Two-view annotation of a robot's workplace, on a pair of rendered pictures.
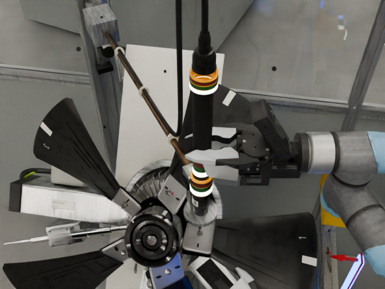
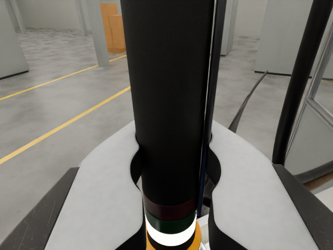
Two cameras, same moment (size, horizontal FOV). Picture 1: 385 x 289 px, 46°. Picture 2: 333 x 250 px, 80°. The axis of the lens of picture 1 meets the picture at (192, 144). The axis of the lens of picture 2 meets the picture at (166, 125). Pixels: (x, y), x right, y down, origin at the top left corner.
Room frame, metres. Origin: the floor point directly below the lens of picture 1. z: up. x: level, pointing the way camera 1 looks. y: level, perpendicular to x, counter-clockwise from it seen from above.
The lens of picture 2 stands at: (0.54, -0.10, 1.54)
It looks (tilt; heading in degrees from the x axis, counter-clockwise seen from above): 31 degrees down; 91
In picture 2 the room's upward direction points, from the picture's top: 1 degrees counter-clockwise
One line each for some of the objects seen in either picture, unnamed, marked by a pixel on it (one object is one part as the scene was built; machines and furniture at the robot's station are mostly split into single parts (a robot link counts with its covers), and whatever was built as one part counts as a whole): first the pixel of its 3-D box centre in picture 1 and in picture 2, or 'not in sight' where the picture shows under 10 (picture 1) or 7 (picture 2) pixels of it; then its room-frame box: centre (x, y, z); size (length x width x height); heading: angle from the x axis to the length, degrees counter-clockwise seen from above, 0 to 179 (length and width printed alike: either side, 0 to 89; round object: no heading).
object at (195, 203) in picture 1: (201, 145); not in sight; (0.54, -0.02, 1.48); 0.04 x 0.04 x 0.46
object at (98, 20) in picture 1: (100, 23); not in sight; (1.11, 0.25, 1.37); 0.10 x 0.07 x 0.08; 26
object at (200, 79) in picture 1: (203, 79); not in sight; (0.54, -0.02, 1.63); 0.04 x 0.04 x 0.03
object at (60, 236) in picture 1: (62, 236); not in sight; (0.61, 0.32, 1.08); 0.07 x 0.04 x 0.06; 91
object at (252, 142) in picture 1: (270, 155); not in sight; (0.55, -0.14, 1.45); 0.12 x 0.08 x 0.09; 91
